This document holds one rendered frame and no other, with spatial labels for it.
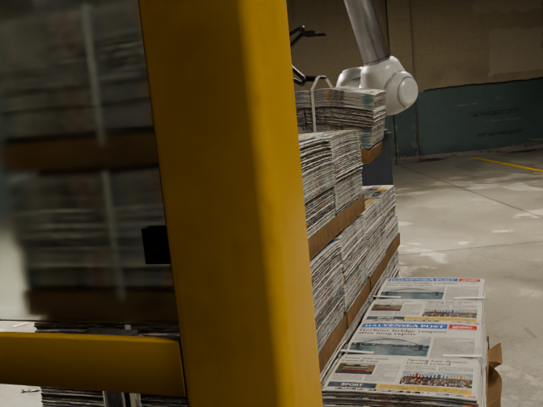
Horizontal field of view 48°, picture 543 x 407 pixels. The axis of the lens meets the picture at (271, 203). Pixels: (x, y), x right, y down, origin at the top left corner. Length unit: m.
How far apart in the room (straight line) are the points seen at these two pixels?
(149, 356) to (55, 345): 0.09
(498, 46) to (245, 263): 11.65
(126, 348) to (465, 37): 11.47
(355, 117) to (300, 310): 1.50
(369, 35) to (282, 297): 1.94
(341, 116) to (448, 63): 9.80
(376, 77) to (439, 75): 9.35
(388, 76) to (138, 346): 1.92
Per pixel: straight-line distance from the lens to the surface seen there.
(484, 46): 11.95
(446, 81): 11.70
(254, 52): 0.44
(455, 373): 1.25
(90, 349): 0.55
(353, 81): 2.48
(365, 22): 2.34
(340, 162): 1.43
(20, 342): 0.59
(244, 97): 0.44
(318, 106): 1.98
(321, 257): 1.23
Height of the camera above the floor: 1.12
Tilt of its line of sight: 8 degrees down
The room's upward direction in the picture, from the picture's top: 6 degrees counter-clockwise
